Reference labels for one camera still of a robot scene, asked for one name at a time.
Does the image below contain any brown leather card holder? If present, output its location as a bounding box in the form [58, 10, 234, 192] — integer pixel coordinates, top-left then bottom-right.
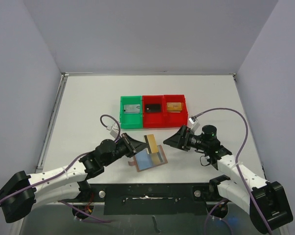
[128, 145, 168, 172]

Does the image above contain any blue credit card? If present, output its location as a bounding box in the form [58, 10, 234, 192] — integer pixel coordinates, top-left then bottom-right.
[135, 150, 153, 171]

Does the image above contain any green plastic bin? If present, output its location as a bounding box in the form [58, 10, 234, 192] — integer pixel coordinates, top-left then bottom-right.
[119, 95, 143, 129]

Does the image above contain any red plastic double bin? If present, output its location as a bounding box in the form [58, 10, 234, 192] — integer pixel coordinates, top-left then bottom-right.
[142, 94, 188, 129]

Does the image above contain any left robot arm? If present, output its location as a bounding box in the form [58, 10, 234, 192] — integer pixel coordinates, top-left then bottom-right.
[0, 133, 148, 223]

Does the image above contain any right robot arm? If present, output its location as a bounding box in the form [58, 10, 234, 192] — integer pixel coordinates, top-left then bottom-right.
[163, 125, 294, 234]

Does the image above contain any gold striped card in holder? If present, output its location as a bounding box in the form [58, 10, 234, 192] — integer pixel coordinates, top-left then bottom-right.
[150, 152, 164, 166]

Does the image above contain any gold credit card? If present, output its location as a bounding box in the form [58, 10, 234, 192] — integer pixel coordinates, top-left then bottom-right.
[166, 102, 183, 113]

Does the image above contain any silver credit card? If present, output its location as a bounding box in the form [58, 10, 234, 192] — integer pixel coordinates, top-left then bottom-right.
[123, 104, 140, 114]

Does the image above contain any black credit card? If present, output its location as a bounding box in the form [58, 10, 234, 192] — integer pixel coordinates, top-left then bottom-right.
[145, 103, 161, 113]

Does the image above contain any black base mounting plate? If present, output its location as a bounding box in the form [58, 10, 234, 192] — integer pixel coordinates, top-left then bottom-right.
[65, 183, 222, 215]

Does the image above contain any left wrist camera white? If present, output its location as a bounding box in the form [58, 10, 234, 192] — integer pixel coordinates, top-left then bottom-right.
[106, 123, 120, 139]

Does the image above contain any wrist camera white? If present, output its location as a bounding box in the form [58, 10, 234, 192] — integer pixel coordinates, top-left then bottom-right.
[106, 123, 120, 139]
[187, 116, 200, 132]

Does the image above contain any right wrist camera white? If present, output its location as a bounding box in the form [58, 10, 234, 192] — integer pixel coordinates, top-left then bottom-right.
[187, 116, 200, 132]

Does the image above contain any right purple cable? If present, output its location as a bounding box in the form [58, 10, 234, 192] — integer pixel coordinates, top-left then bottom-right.
[190, 107, 274, 235]

